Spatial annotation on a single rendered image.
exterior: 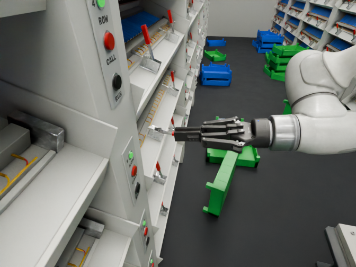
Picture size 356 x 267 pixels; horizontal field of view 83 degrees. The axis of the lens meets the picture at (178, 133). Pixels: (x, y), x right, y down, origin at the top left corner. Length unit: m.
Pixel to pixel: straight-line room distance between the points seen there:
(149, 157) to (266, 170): 0.91
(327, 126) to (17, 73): 0.53
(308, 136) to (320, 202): 0.78
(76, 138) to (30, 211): 0.08
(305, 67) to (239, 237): 0.72
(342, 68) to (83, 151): 0.56
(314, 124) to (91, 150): 0.45
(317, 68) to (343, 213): 0.85
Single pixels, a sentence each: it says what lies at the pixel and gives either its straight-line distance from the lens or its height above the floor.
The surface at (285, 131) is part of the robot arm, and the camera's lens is 0.52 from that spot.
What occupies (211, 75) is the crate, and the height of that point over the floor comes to 0.11.
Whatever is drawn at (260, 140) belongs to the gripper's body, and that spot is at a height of 0.58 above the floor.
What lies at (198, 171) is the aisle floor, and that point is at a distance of 1.19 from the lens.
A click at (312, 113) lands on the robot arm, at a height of 0.64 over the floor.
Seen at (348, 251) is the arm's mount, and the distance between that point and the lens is 0.87.
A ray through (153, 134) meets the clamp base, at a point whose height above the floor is 0.55.
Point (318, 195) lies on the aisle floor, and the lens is 1.31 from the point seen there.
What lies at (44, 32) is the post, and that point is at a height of 0.85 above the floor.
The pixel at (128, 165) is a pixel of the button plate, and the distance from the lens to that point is 0.31.
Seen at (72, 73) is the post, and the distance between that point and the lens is 0.21.
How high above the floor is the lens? 0.88
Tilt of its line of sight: 37 degrees down
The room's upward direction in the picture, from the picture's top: straight up
